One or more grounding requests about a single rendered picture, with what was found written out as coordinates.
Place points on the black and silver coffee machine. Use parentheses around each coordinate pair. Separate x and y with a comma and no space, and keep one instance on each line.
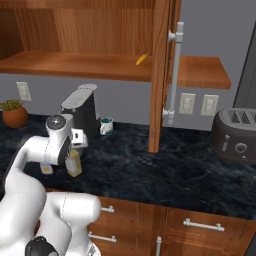
(85,110)

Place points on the green and white mug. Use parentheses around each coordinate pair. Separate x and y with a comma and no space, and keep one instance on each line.
(106,126)

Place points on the small orange-yellow carrot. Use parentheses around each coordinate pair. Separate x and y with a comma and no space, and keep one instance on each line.
(141,59)

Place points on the wooden wall cabinet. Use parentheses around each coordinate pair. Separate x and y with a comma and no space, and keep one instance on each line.
(83,36)

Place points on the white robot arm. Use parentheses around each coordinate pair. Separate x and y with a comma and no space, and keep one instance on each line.
(23,200)

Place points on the wooden wall shelf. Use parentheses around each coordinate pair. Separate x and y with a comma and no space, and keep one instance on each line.
(200,71)

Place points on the wooden drawer front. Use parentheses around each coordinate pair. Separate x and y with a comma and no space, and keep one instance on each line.
(206,240)
(133,213)

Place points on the potted plant in terracotta pot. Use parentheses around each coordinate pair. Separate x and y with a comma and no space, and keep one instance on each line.
(14,116)

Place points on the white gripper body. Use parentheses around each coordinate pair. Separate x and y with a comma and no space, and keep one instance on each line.
(82,150)

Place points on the white wall outlet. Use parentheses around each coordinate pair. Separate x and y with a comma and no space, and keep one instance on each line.
(187,103)
(209,105)
(23,91)

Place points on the small purple-labelled condiment bottle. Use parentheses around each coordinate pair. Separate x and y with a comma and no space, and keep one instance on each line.
(46,168)

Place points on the dark grey toaster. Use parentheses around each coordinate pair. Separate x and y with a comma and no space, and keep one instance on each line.
(233,136)

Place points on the wooden cupboard door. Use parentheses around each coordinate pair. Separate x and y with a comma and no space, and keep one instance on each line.
(159,220)
(133,245)

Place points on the dark grey fridge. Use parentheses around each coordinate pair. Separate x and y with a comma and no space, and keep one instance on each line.
(248,76)

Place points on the wooden cabinet door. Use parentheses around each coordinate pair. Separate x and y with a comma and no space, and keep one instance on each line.
(156,83)

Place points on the yellow oil and vinegar bottle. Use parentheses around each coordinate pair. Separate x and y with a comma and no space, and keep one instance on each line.
(74,165)

